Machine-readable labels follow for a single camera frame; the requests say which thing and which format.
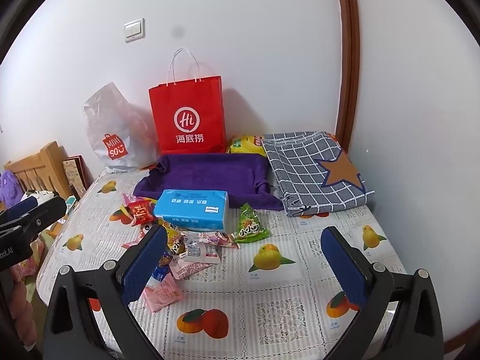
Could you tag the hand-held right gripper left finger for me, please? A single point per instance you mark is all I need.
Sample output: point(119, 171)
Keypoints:
point(144, 266)

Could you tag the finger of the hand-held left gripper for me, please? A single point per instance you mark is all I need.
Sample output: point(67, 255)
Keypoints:
point(48, 212)
point(22, 205)

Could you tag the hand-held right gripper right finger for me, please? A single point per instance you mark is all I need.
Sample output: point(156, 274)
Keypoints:
point(345, 270)

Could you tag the pale pink snack packet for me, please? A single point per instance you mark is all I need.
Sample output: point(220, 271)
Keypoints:
point(163, 294)

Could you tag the pile of assorted snack wrappers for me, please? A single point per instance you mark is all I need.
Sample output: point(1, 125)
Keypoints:
point(176, 243)

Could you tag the red snack packet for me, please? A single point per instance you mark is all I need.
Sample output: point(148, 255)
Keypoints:
point(140, 212)

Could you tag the white snack packet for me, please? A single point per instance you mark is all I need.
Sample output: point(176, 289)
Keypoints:
point(200, 251)

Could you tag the long pink snack packet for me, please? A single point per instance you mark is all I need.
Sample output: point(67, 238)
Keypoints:
point(217, 239)

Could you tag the green snack packet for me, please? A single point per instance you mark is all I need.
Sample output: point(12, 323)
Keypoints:
point(249, 227)

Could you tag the purple towel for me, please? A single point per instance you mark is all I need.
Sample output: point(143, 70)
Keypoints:
point(210, 172)

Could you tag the person's left hand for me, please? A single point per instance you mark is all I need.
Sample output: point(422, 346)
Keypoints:
point(24, 315)

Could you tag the white spotted plush toy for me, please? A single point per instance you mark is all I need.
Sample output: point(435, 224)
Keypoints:
point(41, 195)

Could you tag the purple plush toy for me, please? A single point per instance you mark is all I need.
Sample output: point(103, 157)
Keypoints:
point(9, 191)

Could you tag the brown patterned box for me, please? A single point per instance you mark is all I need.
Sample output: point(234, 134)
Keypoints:
point(75, 176)

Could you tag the wooden headboard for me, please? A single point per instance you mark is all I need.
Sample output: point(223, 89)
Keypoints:
point(45, 161)

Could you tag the blue tissue pack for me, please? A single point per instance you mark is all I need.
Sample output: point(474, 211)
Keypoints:
point(191, 202)

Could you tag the fruit print tablecloth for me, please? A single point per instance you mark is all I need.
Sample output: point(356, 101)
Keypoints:
point(262, 296)

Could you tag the white plastic shopping bag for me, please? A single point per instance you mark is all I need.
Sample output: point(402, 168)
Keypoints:
point(112, 127)

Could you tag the grey checked cloth with star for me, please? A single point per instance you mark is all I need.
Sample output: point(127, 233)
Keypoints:
point(300, 172)

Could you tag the yellow snack bag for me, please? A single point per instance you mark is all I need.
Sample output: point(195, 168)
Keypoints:
point(243, 144)

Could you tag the red paper bag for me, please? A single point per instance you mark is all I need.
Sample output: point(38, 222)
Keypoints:
point(187, 101)

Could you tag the white light switch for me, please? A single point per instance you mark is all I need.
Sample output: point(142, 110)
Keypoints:
point(135, 30)

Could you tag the brown wooden door frame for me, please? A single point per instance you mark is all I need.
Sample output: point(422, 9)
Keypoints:
point(347, 63)

